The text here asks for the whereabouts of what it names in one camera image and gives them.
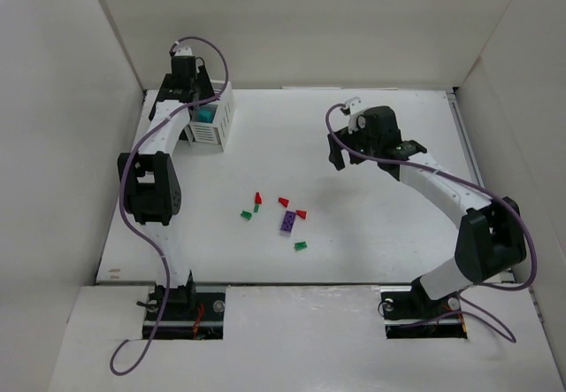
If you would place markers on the teal lego brick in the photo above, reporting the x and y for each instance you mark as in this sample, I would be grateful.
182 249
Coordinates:
206 113

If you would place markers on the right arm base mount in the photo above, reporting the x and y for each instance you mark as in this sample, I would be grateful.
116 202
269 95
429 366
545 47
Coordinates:
409 314

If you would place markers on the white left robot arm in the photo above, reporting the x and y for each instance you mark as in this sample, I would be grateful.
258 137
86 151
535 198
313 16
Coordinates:
152 194

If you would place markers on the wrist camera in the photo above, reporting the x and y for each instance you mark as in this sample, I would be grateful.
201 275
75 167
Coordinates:
180 49
354 109

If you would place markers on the purple flat lego brick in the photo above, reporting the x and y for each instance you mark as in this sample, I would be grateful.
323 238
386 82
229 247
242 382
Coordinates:
287 223

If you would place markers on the black slotted container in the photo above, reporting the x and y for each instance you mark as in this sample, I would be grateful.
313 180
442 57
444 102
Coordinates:
152 106

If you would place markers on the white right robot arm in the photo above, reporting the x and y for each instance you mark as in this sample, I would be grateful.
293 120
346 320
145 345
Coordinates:
491 234

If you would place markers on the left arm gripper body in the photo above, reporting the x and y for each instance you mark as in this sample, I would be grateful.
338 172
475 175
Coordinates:
205 92

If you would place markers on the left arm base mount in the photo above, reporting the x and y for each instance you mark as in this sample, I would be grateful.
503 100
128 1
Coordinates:
194 312

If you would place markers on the white slotted container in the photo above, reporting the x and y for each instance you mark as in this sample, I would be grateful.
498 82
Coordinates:
218 132

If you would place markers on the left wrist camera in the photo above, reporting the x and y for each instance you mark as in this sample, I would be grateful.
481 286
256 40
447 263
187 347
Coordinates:
180 49

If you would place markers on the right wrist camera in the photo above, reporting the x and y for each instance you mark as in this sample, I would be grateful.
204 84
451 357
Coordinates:
354 109

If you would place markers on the green curved lego piece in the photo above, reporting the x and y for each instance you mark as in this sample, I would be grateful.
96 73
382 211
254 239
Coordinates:
300 246

